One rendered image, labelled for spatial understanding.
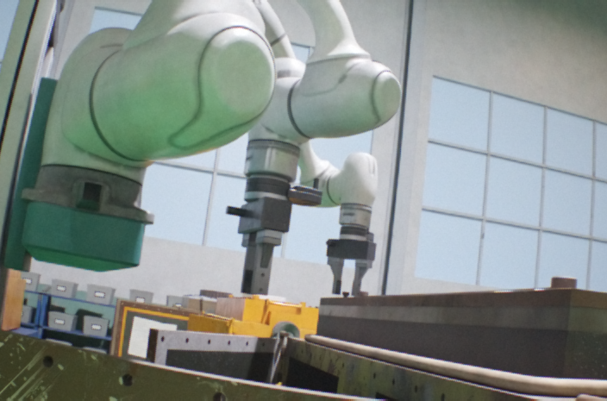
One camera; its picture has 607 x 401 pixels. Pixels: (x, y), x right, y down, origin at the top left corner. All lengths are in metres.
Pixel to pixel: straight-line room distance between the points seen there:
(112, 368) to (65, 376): 0.06
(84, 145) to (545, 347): 0.65
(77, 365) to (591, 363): 0.60
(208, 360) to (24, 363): 0.95
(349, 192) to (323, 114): 0.85
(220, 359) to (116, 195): 0.89
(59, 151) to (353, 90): 0.42
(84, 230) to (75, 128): 0.14
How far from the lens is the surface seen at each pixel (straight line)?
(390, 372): 1.15
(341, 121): 0.99
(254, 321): 3.79
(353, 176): 1.84
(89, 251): 0.86
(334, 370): 1.49
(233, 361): 1.77
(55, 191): 0.88
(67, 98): 0.91
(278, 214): 1.05
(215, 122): 0.72
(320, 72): 1.00
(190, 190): 10.53
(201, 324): 3.99
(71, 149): 0.90
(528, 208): 12.53
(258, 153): 1.09
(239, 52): 0.72
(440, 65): 12.16
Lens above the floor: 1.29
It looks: 10 degrees up
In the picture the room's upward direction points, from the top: 7 degrees clockwise
